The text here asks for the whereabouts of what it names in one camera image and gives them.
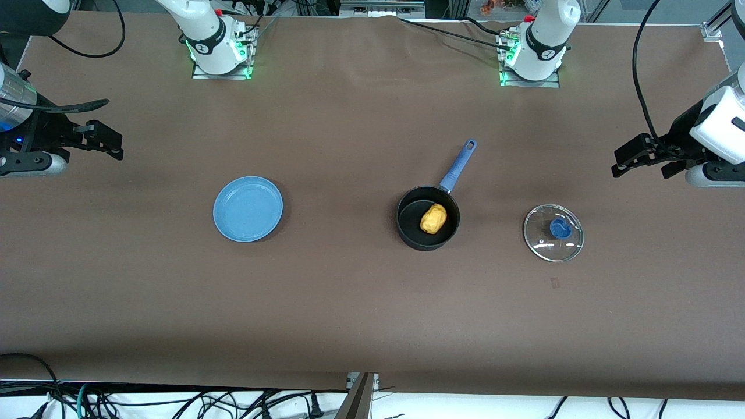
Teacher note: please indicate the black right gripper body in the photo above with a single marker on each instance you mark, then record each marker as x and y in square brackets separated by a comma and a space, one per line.
[42, 131]

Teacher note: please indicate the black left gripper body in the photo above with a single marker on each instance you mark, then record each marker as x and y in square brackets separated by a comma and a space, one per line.
[682, 138]

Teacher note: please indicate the glass lid with blue knob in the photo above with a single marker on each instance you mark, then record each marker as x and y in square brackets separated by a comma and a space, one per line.
[560, 228]

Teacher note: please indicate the yellow potato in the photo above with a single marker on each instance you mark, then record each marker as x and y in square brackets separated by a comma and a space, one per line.
[433, 219]

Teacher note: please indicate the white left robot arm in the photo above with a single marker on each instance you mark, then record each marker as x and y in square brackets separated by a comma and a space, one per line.
[544, 41]

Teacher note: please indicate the blue round plate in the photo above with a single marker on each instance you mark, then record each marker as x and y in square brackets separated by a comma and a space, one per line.
[247, 209]

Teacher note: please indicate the orange background objects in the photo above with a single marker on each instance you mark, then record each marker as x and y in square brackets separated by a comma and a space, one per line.
[492, 7]

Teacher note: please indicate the brown table cover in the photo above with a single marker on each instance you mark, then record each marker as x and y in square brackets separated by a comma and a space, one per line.
[349, 302]

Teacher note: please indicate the black power plug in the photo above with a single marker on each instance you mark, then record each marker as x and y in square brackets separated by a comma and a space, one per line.
[316, 407]

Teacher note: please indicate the aluminium profile beam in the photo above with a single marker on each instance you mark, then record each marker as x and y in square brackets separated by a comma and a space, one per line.
[358, 401]

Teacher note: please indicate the aluminium frame post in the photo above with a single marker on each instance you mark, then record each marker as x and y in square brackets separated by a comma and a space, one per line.
[713, 30]

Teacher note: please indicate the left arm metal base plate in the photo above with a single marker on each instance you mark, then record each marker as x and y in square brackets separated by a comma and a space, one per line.
[512, 82]

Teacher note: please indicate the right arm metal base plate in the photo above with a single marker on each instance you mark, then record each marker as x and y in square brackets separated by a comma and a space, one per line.
[233, 75]

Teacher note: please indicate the silver metal rail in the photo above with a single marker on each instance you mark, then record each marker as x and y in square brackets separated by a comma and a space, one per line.
[381, 7]

